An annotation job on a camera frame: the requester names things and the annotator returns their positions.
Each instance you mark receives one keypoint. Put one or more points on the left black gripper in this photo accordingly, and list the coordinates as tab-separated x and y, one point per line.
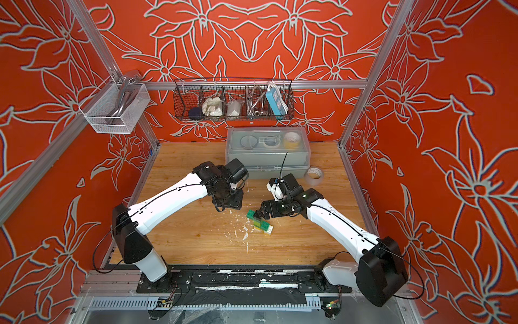
237	204

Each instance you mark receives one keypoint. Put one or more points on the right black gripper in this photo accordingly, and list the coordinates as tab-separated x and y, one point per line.
265	205

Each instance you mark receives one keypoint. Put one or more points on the white lego brick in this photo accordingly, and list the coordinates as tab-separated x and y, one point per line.
268	230

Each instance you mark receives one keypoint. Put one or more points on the dark green long lego brick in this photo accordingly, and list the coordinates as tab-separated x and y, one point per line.
263	226

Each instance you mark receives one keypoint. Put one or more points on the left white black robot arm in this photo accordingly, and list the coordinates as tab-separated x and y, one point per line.
131	225

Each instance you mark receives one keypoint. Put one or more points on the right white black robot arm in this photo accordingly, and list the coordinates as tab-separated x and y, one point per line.
379	272

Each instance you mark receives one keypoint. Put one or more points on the clear tape roll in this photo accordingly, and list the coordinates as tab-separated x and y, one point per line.
314	176

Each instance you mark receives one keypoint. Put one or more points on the grey plastic storage box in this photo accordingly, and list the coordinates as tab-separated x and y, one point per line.
268	152

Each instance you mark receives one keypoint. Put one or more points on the white crumpled bag in basket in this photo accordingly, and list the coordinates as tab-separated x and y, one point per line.
212	107

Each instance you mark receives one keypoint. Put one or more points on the blue white box in basket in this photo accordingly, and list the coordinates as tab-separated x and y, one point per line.
275	101

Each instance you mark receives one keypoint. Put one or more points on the black wire basket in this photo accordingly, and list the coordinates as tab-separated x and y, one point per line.
243	99

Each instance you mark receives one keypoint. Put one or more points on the white cable duct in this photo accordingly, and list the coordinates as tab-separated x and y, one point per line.
155	303

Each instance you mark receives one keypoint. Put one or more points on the clear plastic wall bin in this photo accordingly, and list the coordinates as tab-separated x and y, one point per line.
117	108

